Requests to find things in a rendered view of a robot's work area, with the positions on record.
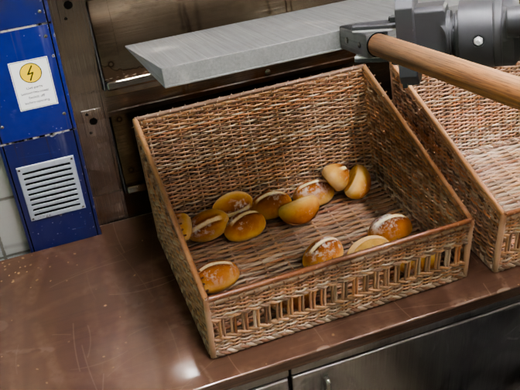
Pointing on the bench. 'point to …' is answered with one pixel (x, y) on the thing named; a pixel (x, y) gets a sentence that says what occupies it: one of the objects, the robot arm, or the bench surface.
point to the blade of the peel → (258, 41)
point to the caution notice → (33, 83)
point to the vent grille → (51, 187)
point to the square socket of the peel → (357, 40)
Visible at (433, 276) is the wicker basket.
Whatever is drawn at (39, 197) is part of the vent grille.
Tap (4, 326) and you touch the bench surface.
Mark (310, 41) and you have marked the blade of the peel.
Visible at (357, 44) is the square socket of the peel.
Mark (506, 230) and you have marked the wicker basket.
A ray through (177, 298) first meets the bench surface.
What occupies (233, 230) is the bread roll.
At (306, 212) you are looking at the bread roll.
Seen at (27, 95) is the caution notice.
